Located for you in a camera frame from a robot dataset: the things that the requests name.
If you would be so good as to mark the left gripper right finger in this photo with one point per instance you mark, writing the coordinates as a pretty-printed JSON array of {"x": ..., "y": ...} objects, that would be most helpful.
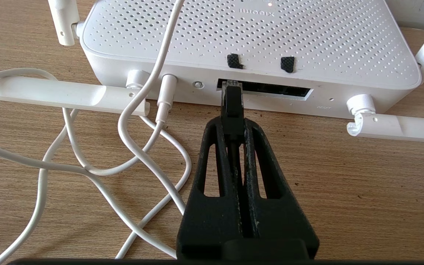
[{"x": 281, "y": 221}]

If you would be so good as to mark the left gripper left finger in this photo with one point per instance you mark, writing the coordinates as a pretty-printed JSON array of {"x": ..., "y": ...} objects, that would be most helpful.
[{"x": 204, "y": 221}]

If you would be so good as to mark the white router with antennas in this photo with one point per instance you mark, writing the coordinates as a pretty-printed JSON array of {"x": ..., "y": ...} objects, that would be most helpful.
[{"x": 270, "y": 36}]

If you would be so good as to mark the small black rubber pad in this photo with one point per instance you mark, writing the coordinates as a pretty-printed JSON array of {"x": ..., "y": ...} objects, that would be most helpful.
[
  {"x": 288, "y": 64},
  {"x": 235, "y": 61}
]

